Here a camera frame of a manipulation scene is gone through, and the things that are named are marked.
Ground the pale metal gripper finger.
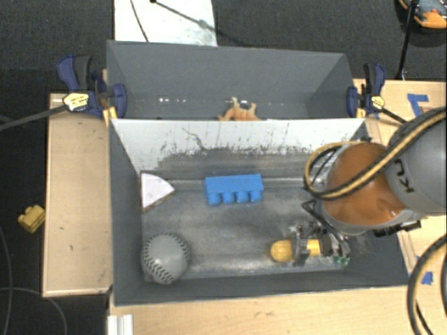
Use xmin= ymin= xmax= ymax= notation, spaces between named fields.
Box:
xmin=288 ymin=224 xmax=310 ymax=243
xmin=292 ymin=248 xmax=312 ymax=267

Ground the yellow toy corn cob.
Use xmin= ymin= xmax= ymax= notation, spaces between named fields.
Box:
xmin=269 ymin=238 xmax=323 ymax=263

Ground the grey metal bin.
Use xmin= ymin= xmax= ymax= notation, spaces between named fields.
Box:
xmin=105 ymin=40 xmax=410 ymax=306

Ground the blue toy building brick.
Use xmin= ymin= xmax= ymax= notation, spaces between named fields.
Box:
xmin=203 ymin=173 xmax=265 ymax=207

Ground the orange toy animal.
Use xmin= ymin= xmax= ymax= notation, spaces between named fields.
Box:
xmin=217 ymin=96 xmax=263 ymax=122

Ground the grey baseball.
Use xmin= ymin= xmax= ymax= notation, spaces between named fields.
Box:
xmin=140 ymin=232 xmax=191 ymax=285

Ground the white wedge block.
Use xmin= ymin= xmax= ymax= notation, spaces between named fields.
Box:
xmin=140 ymin=172 xmax=175 ymax=214

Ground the pale wood board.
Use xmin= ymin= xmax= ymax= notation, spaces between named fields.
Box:
xmin=41 ymin=92 xmax=115 ymax=298

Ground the black cylinder on white bracket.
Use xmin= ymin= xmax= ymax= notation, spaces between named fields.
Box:
xmin=372 ymin=221 xmax=422 ymax=238

